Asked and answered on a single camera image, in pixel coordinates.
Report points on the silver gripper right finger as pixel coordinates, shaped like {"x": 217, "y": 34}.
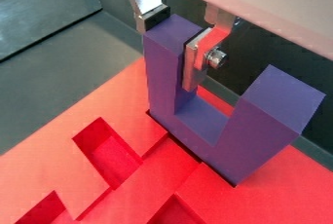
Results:
{"x": 203, "y": 53}

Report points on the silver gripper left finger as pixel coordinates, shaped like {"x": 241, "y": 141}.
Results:
{"x": 151, "y": 12}

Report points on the red puzzle board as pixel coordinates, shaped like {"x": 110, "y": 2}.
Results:
{"x": 102, "y": 165}

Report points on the purple U-shaped block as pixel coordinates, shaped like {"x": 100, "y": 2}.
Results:
{"x": 235, "y": 142}

